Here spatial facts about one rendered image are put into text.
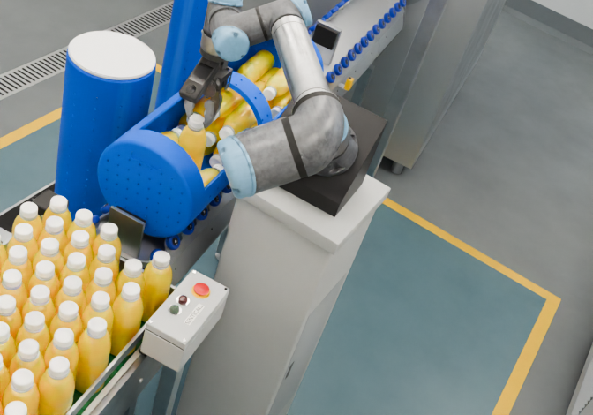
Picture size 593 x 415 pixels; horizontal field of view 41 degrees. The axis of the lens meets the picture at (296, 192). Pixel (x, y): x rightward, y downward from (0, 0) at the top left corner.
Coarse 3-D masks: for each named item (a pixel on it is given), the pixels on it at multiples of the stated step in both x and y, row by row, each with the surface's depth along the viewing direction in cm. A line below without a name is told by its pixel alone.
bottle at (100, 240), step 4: (100, 232) 186; (100, 236) 186; (116, 236) 187; (96, 240) 186; (100, 240) 186; (104, 240) 186; (108, 240) 185; (112, 240) 185; (116, 240) 187; (96, 244) 186; (100, 244) 186; (104, 244) 185; (108, 244) 186; (112, 244) 186; (116, 244) 187; (120, 244) 189; (96, 248) 186; (116, 248) 187; (120, 248) 189; (96, 252) 186; (116, 252) 187; (120, 252) 189; (116, 256) 188; (120, 256) 191
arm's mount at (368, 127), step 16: (288, 112) 206; (352, 112) 204; (368, 112) 204; (352, 128) 203; (368, 128) 203; (384, 128) 203; (368, 144) 202; (368, 160) 206; (320, 176) 202; (336, 176) 201; (352, 176) 201; (304, 192) 203; (320, 192) 201; (336, 192) 200; (352, 192) 209; (320, 208) 203; (336, 208) 200
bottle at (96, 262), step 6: (96, 258) 181; (114, 258) 181; (90, 264) 182; (96, 264) 180; (102, 264) 180; (108, 264) 180; (114, 264) 181; (90, 270) 182; (114, 270) 182; (90, 276) 182; (114, 276) 182; (114, 282) 184
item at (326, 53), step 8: (320, 24) 299; (328, 24) 299; (320, 32) 299; (328, 32) 298; (336, 32) 297; (312, 40) 302; (320, 40) 301; (328, 40) 299; (336, 40) 300; (320, 48) 304; (328, 48) 301; (328, 56) 305; (328, 64) 307
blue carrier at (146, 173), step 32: (320, 64) 258; (256, 96) 224; (160, 128) 227; (128, 160) 196; (160, 160) 192; (192, 160) 196; (128, 192) 202; (160, 192) 197; (192, 192) 194; (160, 224) 203
